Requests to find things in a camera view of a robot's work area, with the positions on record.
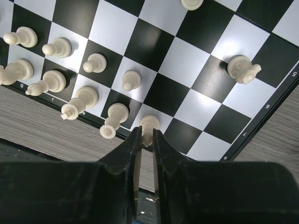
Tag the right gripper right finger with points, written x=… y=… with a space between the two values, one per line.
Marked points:
x=194 y=192

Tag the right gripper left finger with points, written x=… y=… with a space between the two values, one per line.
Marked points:
x=56 y=192

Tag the black white chessboard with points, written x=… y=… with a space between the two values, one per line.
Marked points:
x=183 y=55

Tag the white chess piece cluster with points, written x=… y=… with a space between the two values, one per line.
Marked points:
x=107 y=84

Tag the white knight chess piece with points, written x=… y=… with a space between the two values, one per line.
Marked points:
x=242 y=70

